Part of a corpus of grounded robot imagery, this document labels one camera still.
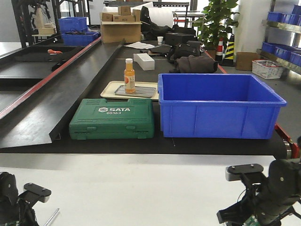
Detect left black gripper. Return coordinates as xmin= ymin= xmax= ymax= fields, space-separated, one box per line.
xmin=0 ymin=172 xmax=38 ymax=226

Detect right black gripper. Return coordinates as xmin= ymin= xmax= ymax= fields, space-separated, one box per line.
xmin=217 ymin=159 xmax=301 ymax=226

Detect green-handled screwdriver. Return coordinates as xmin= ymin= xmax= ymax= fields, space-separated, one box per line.
xmin=43 ymin=208 xmax=60 ymax=226

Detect cream plastic tray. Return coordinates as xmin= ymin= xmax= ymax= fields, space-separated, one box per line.
xmin=100 ymin=81 xmax=158 ymax=101

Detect small metal tray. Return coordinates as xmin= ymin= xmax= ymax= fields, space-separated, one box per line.
xmin=114 ymin=85 xmax=156 ymax=98

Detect large blue plastic bin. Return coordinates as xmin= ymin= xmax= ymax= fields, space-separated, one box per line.
xmin=158 ymin=73 xmax=286 ymax=139

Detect green SATA tool case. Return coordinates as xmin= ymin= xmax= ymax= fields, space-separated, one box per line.
xmin=69 ymin=98 xmax=155 ymax=140

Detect small brown cardboard box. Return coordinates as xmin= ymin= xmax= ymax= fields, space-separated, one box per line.
xmin=235 ymin=52 xmax=261 ymax=71

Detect black yellow traffic cone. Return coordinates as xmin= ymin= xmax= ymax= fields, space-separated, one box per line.
xmin=222 ymin=34 xmax=235 ymax=66

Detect red white traffic cone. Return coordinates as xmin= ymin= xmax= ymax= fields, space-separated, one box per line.
xmin=215 ymin=37 xmax=223 ymax=62

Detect dark brown cloth bundle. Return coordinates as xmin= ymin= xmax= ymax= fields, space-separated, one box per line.
xmin=169 ymin=55 xmax=218 ymax=73

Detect black bag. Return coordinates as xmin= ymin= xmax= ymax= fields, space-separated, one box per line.
xmin=167 ymin=43 xmax=200 ymax=64

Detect orange juice bottle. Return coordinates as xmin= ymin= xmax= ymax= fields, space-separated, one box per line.
xmin=124 ymin=58 xmax=135 ymax=93

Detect green potted plant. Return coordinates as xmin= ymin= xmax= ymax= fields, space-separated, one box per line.
xmin=192 ymin=0 xmax=238 ymax=50

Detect white rectangular box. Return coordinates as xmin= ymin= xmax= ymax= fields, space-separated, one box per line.
xmin=133 ymin=53 xmax=155 ymax=71

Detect black equipment box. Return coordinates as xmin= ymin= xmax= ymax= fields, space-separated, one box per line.
xmin=165 ymin=33 xmax=197 ymax=46

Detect upper blue bin background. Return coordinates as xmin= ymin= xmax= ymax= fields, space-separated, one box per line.
xmin=58 ymin=17 xmax=88 ymax=33

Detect white paper cup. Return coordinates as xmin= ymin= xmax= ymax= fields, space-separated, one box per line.
xmin=157 ymin=36 xmax=164 ymax=45

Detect large cardboard box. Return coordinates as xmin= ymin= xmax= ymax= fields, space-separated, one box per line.
xmin=101 ymin=22 xmax=142 ymax=43

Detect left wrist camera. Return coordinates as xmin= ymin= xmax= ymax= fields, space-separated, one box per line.
xmin=21 ymin=183 xmax=52 ymax=205

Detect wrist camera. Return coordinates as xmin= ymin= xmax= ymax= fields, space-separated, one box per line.
xmin=225 ymin=163 xmax=264 ymax=181
xmin=21 ymin=183 xmax=52 ymax=205

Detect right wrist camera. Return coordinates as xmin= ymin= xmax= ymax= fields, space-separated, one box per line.
xmin=225 ymin=163 xmax=264 ymax=181

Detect white wire basket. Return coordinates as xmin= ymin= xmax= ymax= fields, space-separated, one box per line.
xmin=252 ymin=60 xmax=283 ymax=80

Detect orange handled tool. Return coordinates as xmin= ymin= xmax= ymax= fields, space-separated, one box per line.
xmin=48 ymin=49 xmax=62 ymax=55

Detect blue bin with cables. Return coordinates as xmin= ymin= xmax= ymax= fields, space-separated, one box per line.
xmin=61 ymin=32 xmax=100 ymax=47

